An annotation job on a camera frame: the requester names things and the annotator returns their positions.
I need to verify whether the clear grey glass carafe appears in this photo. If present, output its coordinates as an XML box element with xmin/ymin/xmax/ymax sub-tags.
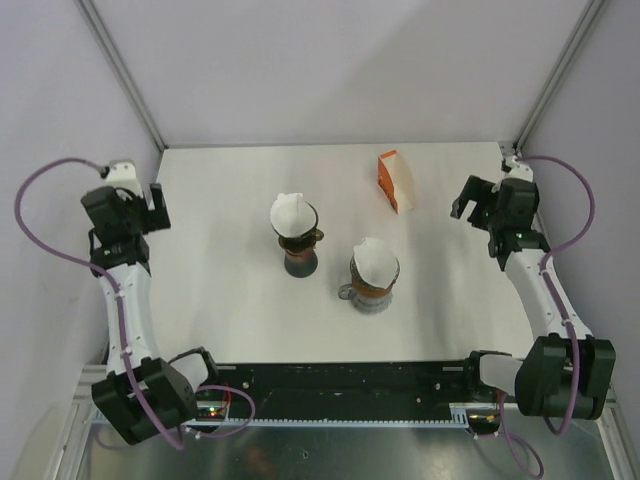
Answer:
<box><xmin>338</xmin><ymin>284</ymin><xmax>393</xmax><ymax>315</ymax></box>

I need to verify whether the orange coffee filter box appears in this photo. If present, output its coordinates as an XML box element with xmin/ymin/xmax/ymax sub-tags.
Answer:
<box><xmin>377</xmin><ymin>150</ymin><xmax>416</xmax><ymax>215</ymax></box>

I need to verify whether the white paper coffee filter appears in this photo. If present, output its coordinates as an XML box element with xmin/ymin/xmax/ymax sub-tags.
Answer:
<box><xmin>269</xmin><ymin>193</ymin><xmax>318</xmax><ymax>238</ymax></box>

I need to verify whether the olive green dripper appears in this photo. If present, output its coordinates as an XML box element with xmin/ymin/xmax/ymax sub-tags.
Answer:
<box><xmin>278</xmin><ymin>227</ymin><xmax>324</xmax><ymax>253</ymax></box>

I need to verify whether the brown wooden ring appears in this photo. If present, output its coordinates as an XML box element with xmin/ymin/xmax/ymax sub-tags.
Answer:
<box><xmin>352</xmin><ymin>279</ymin><xmax>396</xmax><ymax>300</ymax></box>

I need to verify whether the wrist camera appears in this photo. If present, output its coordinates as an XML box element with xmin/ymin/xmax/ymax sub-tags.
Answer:
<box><xmin>100</xmin><ymin>159</ymin><xmax>144</xmax><ymax>201</ymax></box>
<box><xmin>501</xmin><ymin>155</ymin><xmax>533</xmax><ymax>182</ymax></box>

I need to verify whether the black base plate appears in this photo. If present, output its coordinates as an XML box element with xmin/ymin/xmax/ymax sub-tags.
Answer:
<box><xmin>217</xmin><ymin>357</ymin><xmax>498</xmax><ymax>421</ymax></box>

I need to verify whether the red-rimmed dark carafe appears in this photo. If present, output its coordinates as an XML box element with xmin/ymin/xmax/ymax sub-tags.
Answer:
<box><xmin>284</xmin><ymin>248</ymin><xmax>318</xmax><ymax>278</ymax></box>

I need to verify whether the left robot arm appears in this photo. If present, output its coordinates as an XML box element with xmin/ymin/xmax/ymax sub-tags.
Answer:
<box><xmin>81</xmin><ymin>182</ymin><xmax>221</xmax><ymax>445</ymax></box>

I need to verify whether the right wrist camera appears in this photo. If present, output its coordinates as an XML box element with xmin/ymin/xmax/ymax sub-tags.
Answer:
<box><xmin>501</xmin><ymin>155</ymin><xmax>533</xmax><ymax>182</ymax></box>

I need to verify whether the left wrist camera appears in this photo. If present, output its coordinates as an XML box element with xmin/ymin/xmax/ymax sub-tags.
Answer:
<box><xmin>100</xmin><ymin>159</ymin><xmax>144</xmax><ymax>201</ymax></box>

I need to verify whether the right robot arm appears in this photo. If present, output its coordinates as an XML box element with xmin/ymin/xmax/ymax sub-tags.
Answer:
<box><xmin>451</xmin><ymin>176</ymin><xmax>616</xmax><ymax>420</ymax></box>

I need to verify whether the clear grey ribbed dripper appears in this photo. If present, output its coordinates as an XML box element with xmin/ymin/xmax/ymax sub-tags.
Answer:
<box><xmin>351</xmin><ymin>257</ymin><xmax>399</xmax><ymax>289</ymax></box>

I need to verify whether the grey cable duct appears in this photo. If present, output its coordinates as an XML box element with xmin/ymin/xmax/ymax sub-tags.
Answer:
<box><xmin>88</xmin><ymin>404</ymin><xmax>474</xmax><ymax>429</ymax></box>

